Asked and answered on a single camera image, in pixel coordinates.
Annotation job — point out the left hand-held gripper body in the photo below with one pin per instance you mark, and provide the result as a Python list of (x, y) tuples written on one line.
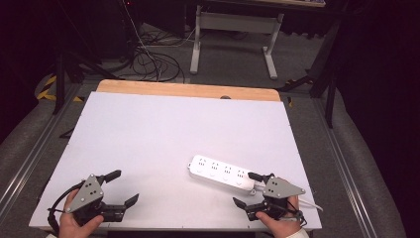
[(86, 194)]

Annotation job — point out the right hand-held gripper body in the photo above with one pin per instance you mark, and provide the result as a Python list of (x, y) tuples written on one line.
[(280, 189)]

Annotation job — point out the white power strip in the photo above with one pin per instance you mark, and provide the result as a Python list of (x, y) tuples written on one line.
[(218, 172)]

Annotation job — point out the person's left hand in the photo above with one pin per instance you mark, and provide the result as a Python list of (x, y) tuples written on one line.
[(76, 228)]

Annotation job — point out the person's right hand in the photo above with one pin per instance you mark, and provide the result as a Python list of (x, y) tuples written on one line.
[(280, 226)]

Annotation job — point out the white board table cover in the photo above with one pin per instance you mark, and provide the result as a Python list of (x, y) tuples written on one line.
[(171, 132)]

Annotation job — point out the black tripod stand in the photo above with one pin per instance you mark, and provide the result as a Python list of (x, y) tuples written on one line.
[(60, 82)]

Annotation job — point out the yellow black floor tape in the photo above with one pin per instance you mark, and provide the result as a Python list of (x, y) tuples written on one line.
[(46, 91)]

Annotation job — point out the black metal stand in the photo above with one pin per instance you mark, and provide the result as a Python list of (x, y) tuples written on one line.
[(330, 82)]

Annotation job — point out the aluminium floor rail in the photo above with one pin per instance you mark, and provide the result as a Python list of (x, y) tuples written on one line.
[(343, 172), (29, 158)]

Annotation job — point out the white metal desk frame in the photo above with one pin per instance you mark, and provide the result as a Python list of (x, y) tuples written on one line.
[(236, 22)]

